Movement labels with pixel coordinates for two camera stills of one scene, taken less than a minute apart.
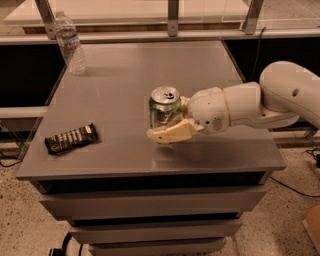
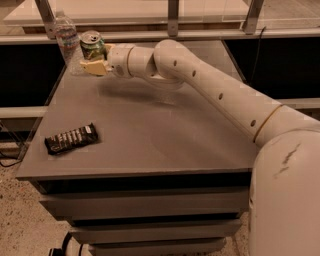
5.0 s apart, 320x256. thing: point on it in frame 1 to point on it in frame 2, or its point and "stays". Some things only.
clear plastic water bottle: [70, 45] stays
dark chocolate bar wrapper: [71, 139] stays
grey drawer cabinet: [121, 194] stays
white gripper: [208, 109] to [118, 61]
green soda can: [164, 106] to [93, 45]
